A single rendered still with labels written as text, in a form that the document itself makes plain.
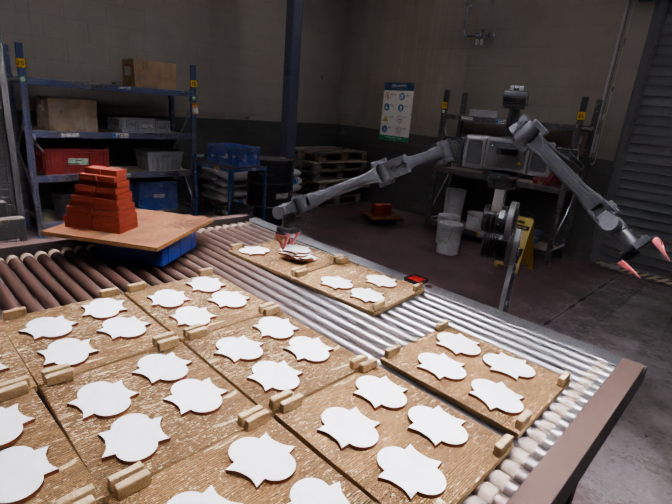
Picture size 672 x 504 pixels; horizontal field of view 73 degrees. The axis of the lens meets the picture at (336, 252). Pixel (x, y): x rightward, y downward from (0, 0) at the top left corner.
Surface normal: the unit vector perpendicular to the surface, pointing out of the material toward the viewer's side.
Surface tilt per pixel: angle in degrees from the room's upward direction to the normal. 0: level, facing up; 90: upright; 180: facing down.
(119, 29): 90
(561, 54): 90
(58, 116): 84
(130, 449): 0
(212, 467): 0
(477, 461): 0
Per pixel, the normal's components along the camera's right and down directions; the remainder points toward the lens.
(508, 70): -0.72, 0.16
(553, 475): 0.08, -0.95
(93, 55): 0.69, 0.28
